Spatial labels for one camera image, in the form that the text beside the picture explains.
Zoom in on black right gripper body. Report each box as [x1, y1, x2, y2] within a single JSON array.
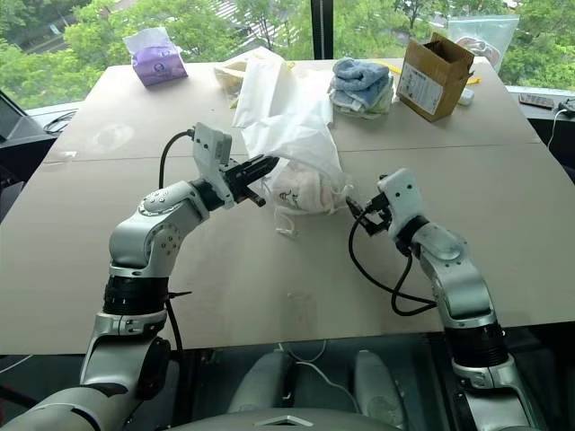
[[361, 192, 393, 237]]

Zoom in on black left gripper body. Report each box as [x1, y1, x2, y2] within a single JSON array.
[[222, 159, 252, 203]]

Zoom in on pink towel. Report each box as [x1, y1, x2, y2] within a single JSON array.
[[273, 162, 345, 217]]

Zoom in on white drawstring bag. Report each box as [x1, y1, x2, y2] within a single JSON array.
[[230, 57, 357, 238]]

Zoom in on cream cloth bag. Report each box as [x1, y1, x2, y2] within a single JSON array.
[[212, 48, 298, 99]]

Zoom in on blue folded towel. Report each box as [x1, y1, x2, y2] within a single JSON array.
[[332, 57, 396, 98]]

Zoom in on clear zip plastic bag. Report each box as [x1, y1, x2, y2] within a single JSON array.
[[447, 13, 521, 74]]

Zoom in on white and green folded towels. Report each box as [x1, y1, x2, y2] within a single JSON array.
[[329, 84, 396, 120]]

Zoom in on purple tissue pack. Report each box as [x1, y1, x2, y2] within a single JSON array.
[[121, 27, 190, 89]]

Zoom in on brown cardboard box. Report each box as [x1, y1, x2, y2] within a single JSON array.
[[395, 31, 477, 124]]

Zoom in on grey rounded robot leg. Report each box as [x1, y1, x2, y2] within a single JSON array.
[[227, 349, 298, 417], [353, 348, 406, 428]]

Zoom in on grey robot torso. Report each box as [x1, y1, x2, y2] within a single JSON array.
[[177, 405, 405, 431]]

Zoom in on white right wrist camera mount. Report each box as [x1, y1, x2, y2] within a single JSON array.
[[376, 168, 426, 240]]

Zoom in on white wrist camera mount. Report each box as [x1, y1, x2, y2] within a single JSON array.
[[376, 168, 426, 240], [191, 121, 236, 210]]

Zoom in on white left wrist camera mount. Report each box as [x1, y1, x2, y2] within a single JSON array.
[[191, 121, 236, 210]]

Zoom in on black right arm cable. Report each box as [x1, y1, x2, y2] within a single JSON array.
[[348, 210, 439, 316]]

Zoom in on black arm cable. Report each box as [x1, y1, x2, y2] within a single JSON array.
[[348, 210, 439, 316], [158, 129, 197, 189]]

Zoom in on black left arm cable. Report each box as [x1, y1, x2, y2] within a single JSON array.
[[158, 129, 197, 189]]

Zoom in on black window frame post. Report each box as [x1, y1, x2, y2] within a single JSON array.
[[310, 0, 335, 61]]

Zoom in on white cable under table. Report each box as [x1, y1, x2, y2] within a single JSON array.
[[277, 339, 361, 408]]

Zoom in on black cable bundle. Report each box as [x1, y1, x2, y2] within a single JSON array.
[[42, 109, 80, 136]]

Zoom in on thin white cable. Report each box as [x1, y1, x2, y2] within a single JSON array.
[[546, 99, 575, 150]]

